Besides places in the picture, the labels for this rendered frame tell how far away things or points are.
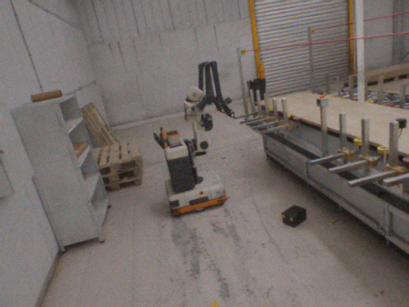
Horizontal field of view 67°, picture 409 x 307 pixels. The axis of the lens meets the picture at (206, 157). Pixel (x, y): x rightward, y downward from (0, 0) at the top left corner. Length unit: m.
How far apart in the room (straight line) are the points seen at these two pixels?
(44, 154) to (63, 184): 0.35
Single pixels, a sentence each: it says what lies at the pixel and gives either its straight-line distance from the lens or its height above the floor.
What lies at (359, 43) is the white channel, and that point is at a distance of 3.88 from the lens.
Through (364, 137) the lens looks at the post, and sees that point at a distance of 2.36.
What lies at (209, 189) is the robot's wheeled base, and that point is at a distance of 3.57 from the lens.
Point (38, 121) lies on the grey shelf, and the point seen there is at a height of 1.40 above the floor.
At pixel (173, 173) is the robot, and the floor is 0.54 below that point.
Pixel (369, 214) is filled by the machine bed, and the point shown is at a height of 0.19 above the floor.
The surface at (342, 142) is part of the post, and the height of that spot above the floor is 0.91.
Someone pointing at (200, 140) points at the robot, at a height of 0.79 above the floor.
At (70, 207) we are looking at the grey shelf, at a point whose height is 0.49.
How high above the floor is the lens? 1.74
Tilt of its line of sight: 19 degrees down
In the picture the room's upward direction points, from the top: 11 degrees counter-clockwise
